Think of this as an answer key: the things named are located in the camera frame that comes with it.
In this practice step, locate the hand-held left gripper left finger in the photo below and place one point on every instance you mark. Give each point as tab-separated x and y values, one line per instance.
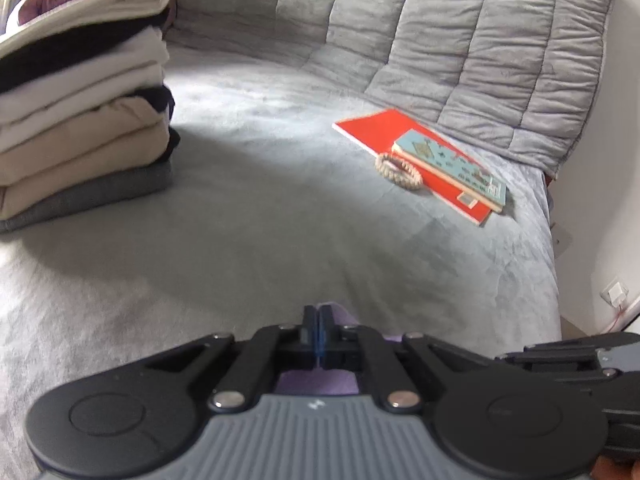
307	332

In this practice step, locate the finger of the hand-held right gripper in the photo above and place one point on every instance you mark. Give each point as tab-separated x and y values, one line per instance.
550	355

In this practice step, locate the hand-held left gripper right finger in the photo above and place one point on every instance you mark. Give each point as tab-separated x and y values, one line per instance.
327	335

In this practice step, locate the purple pants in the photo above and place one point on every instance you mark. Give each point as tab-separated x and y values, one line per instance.
315	382

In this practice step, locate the person's right hand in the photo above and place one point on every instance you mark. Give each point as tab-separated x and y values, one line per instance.
617	471

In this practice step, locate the light blue patterned book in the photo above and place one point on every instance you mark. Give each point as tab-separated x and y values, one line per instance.
440	157

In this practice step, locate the red book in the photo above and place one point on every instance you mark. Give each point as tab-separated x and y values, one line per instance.
380	130

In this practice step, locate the thin black folded garment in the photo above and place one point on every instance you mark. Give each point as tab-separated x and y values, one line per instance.
160	100
174	142

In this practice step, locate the grey folded garment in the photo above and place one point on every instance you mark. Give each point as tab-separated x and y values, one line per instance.
125	185

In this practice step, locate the beige folded garment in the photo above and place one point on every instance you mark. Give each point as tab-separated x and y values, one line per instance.
75	160

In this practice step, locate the grey quilted headboard cover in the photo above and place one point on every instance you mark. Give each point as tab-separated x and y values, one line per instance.
450	35

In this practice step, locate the white folded garment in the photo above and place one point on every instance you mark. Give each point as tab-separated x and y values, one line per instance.
100	80

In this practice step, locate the cream folded garment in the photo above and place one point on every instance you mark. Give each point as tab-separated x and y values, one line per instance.
100	5

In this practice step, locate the white wall socket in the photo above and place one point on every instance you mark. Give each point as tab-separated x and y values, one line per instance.
614	292

